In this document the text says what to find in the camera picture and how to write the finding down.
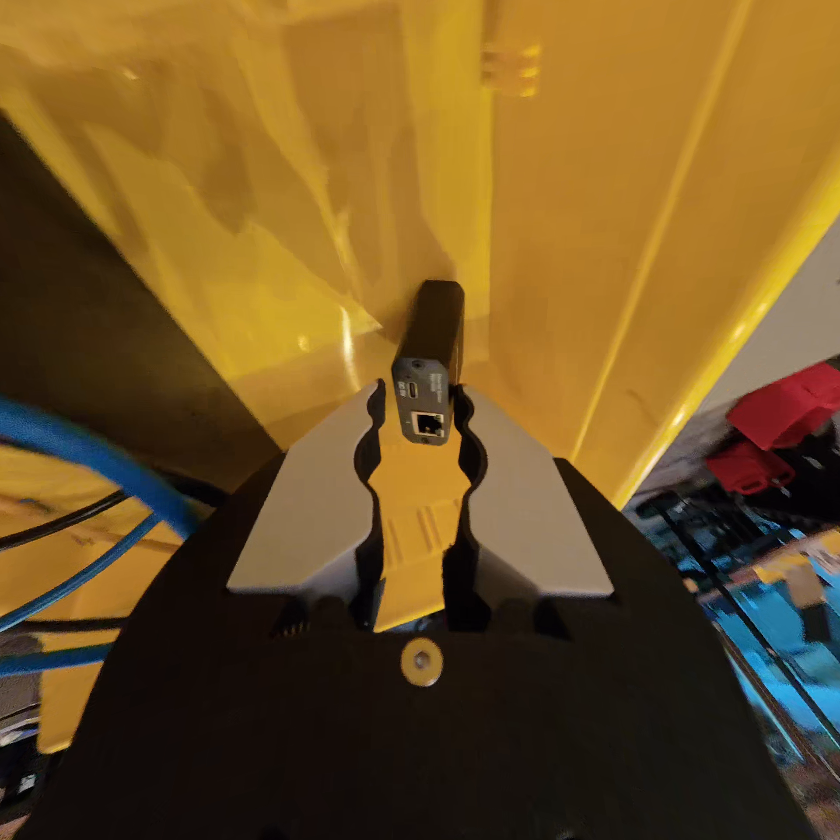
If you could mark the black bin divider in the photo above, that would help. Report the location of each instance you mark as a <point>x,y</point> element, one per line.
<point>85,328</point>

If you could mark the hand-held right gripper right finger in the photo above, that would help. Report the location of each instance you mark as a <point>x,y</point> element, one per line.
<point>531,525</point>

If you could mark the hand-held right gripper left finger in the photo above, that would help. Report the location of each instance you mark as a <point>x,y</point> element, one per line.
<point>305,518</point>

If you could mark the large red plastic block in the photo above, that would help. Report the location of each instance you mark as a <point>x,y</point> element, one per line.
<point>781,403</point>

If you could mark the black ethernet adapter box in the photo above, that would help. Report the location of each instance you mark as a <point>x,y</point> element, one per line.
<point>430,341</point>

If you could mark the small red plastic block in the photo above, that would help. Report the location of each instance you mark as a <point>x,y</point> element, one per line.
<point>748,467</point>

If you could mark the large yellow plastic bin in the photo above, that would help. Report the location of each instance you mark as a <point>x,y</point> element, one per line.
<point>590,229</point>

